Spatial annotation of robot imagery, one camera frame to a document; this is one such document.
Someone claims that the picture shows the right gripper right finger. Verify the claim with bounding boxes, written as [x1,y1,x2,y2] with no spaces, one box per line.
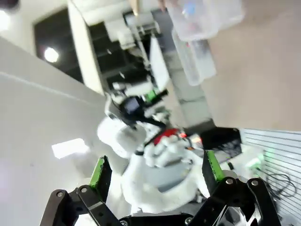
[192,150,283,226]

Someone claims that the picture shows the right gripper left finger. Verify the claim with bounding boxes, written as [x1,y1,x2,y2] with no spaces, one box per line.
[41,155,121,226]

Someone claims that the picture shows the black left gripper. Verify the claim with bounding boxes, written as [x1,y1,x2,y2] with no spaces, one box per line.
[117,88,170,127]

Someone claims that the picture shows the clear plastic bin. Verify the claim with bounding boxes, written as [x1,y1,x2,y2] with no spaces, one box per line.
[167,0,246,41]
[172,30,217,87]

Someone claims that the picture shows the black electronics box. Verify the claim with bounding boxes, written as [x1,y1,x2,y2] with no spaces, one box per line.
[199,127,242,156]

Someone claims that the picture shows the white slatted panel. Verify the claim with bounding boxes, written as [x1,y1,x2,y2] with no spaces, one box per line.
[239,128,301,226]

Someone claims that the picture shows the round ceiling light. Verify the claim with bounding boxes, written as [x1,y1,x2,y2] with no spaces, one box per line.
[43,46,60,64]

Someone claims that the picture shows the black loose cable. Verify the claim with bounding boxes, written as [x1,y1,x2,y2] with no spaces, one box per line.
[265,172,297,201]

